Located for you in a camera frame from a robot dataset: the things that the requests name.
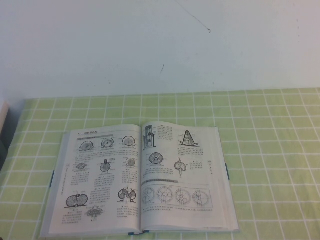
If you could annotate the illustrated technical book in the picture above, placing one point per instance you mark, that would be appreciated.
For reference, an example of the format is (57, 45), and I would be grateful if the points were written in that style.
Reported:
(112, 180)

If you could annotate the green white checkered tablecloth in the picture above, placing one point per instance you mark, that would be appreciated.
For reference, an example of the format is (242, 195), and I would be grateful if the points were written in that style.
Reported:
(270, 155)

